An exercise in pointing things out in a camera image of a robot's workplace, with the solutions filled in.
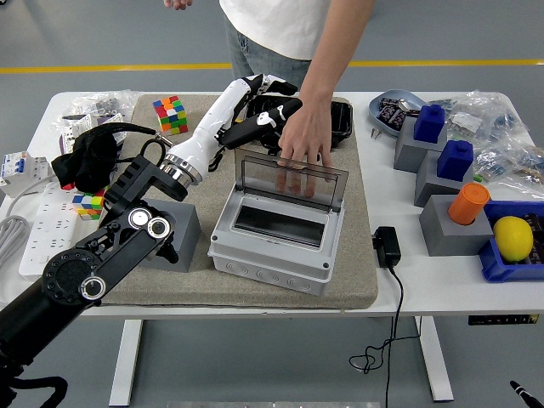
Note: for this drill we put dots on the person's left hand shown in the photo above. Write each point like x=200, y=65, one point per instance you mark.
x=306, y=132

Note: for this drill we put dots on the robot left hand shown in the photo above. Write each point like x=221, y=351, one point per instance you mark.
x=208, y=127

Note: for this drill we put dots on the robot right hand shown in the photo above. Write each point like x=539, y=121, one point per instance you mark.
x=520, y=393

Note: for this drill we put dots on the person's right hand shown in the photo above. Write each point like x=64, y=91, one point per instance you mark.
x=178, y=3

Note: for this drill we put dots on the grey junction box clear lid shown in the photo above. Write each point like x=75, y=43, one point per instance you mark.
x=272, y=263

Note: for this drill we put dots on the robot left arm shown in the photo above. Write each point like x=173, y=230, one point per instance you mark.
x=98, y=255

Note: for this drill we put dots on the person's left forearm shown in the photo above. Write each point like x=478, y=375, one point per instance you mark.
x=336, y=51

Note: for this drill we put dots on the blue block battery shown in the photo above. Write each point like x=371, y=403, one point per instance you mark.
x=429, y=123
x=455, y=161

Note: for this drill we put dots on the orange cylinder battery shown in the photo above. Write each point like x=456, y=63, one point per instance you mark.
x=467, y=204

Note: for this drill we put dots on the black plastic tray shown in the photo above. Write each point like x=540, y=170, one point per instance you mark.
x=342, y=123

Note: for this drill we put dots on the large colourful puzzle cube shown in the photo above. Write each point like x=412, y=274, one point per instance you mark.
x=171, y=115

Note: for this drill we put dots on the small metal screws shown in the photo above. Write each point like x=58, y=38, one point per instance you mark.
x=375, y=133

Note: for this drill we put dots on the black table control panel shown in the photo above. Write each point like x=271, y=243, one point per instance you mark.
x=503, y=319

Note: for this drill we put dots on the blue-grey bowl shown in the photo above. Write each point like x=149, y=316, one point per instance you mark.
x=382, y=127

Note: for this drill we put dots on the dark printed packets in bowl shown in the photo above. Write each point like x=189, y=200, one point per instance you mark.
x=393, y=115

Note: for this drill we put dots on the white table leg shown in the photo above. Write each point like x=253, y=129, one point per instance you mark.
x=435, y=361
x=125, y=361

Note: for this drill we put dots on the grey block holder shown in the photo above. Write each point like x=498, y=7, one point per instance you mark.
x=429, y=189
x=408, y=155

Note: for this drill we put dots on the grey block with round hole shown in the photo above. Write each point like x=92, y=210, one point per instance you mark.
x=450, y=240
x=187, y=238

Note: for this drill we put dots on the clear bags with parts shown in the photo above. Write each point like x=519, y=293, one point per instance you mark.
x=85, y=110

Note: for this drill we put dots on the blue storage bin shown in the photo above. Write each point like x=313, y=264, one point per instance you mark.
x=497, y=268

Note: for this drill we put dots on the black cloth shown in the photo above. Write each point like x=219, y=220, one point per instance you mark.
x=81, y=166

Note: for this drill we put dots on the black power adapter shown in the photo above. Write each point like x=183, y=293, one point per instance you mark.
x=387, y=246

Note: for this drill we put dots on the small colourful puzzle cube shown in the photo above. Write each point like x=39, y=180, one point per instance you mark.
x=89, y=206

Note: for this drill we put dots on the dark printed packets in bin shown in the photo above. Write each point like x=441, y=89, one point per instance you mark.
x=537, y=246

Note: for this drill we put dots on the yellow lemon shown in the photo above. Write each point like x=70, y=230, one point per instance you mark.
x=513, y=238

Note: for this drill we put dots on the grey-brown mat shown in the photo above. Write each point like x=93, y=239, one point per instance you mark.
x=353, y=280

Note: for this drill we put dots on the green terminal connector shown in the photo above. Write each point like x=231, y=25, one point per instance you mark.
x=478, y=178

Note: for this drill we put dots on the clear bag of small parts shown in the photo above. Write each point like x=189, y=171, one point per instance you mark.
x=489, y=115
x=514, y=163

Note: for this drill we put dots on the white power strip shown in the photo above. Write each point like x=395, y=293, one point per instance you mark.
x=47, y=229

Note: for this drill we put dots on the white circuit breaker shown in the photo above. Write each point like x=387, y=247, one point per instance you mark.
x=21, y=170

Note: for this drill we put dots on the black plastic bracket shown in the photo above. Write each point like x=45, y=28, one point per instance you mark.
x=272, y=149

